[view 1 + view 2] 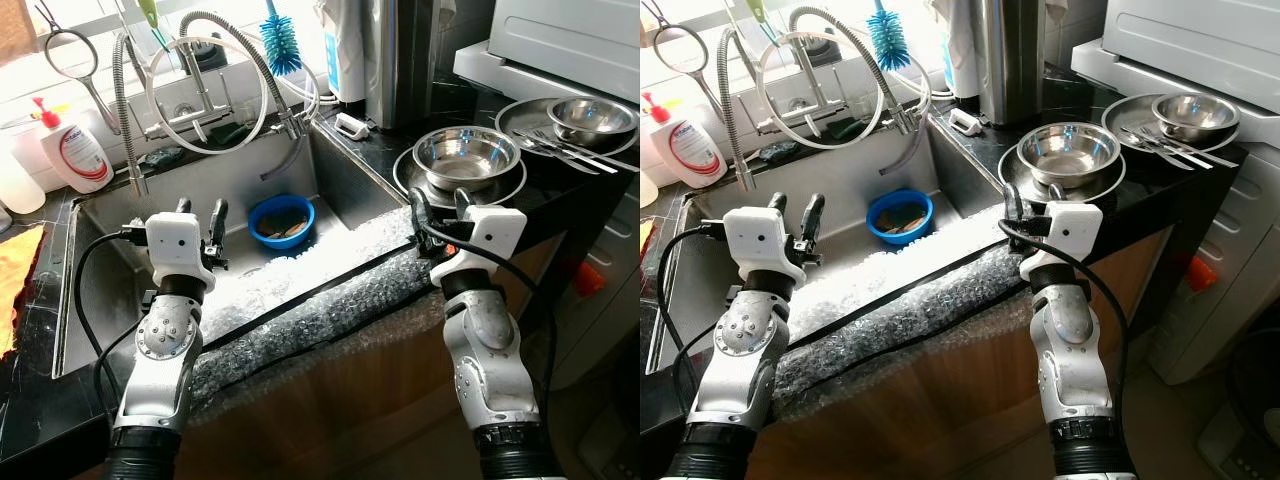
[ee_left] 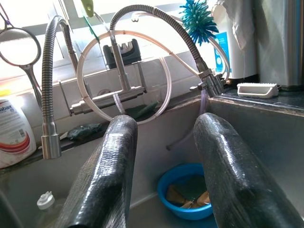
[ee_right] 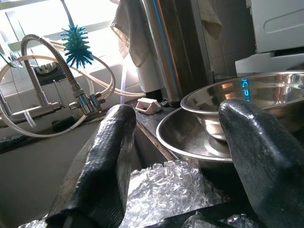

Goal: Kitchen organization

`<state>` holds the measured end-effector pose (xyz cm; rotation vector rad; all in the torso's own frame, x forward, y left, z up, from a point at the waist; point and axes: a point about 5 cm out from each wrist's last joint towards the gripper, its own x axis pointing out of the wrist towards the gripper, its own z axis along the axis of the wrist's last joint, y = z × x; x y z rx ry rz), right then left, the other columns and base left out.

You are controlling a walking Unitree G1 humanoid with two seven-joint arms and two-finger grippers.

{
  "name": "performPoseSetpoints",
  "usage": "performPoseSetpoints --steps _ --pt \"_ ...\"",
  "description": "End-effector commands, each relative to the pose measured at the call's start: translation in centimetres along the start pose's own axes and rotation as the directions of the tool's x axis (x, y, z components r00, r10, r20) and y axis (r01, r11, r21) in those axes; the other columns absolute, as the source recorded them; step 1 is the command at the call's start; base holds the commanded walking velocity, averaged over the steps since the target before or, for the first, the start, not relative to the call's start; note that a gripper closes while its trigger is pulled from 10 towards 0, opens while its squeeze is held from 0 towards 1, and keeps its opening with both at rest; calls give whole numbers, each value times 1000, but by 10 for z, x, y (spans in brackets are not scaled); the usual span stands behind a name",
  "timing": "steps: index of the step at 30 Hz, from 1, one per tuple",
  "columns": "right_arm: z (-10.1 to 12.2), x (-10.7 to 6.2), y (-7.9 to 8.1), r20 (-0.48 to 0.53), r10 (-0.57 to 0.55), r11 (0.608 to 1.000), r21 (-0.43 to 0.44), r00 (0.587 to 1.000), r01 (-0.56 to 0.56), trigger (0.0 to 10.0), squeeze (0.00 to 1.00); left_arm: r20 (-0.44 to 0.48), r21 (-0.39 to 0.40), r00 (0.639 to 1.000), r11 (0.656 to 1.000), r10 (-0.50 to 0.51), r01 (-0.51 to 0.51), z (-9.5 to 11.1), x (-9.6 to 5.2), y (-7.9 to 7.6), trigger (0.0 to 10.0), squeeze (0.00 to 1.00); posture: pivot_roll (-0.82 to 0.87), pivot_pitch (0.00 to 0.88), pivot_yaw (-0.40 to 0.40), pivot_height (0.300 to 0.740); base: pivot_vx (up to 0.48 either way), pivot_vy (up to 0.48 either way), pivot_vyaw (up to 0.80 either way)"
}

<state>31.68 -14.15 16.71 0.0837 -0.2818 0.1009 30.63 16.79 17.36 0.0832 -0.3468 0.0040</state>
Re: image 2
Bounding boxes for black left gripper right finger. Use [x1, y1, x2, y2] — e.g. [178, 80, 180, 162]
[193, 113, 304, 228]

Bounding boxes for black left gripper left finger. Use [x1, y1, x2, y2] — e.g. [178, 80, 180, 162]
[54, 114, 139, 228]

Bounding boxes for brown green sponge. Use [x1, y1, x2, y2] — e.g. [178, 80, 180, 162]
[166, 174, 211, 209]

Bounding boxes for dark green scouring pad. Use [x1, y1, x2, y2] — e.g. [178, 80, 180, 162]
[66, 122, 104, 143]
[124, 101, 161, 120]

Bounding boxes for steel sink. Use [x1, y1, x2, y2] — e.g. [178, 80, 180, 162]
[0, 94, 304, 228]

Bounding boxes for blue plastic bowl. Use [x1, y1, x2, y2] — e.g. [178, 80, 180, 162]
[156, 162, 214, 221]

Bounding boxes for clear plastic bottle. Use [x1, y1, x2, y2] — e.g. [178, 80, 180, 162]
[35, 191, 72, 228]

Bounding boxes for steel tap base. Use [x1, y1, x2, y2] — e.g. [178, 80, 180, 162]
[58, 30, 148, 117]

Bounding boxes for white plastic clip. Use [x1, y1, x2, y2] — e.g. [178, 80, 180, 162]
[237, 82, 279, 98]

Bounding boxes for white soap pump bottle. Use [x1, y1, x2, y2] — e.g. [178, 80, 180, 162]
[0, 98, 38, 169]

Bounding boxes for black knife sharpener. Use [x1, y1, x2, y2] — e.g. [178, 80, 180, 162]
[103, 38, 143, 70]

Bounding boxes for round steel strainer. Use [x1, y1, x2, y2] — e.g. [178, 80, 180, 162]
[0, 14, 43, 109]

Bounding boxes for white unit blue label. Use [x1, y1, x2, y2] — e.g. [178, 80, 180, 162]
[211, 0, 260, 80]

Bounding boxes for tall steel canister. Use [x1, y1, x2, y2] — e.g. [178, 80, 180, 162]
[251, 0, 304, 91]

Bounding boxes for blue bottle brush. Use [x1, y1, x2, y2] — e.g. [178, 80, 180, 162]
[179, 0, 219, 46]

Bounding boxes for flexible steel faucet hose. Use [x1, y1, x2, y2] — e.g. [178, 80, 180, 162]
[40, 15, 80, 160]
[110, 4, 225, 95]

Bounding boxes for green handled peeler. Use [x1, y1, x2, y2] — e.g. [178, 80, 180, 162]
[80, 0, 95, 18]

